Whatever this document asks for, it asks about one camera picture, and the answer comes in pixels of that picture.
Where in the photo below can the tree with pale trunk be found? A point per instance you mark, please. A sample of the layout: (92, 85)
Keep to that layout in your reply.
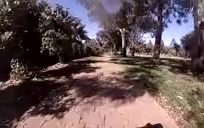
(123, 43)

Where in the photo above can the red brick path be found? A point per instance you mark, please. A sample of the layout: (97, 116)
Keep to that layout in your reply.
(118, 108)

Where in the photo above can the tree with dark trunk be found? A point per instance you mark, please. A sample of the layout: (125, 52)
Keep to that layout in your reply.
(158, 41)

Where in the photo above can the row of distant trees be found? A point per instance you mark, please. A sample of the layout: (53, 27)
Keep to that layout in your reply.
(176, 46)

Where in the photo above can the robot's own part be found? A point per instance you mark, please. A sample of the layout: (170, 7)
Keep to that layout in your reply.
(150, 125)

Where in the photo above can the tall green hedge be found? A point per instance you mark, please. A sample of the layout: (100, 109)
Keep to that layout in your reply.
(26, 36)

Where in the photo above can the grass verge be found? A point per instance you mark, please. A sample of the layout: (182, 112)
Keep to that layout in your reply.
(180, 88)

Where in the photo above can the large tree with thick trunk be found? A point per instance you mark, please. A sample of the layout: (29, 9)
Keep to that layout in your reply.
(199, 43)

